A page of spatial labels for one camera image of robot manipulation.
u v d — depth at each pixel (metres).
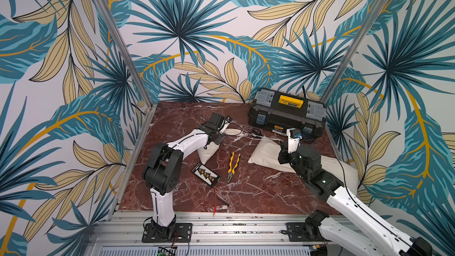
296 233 0.73
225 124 0.80
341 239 0.56
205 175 0.88
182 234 0.73
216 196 0.84
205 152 0.92
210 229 1.48
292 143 0.65
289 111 0.95
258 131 1.07
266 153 0.90
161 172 0.50
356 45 0.88
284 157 0.67
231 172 0.90
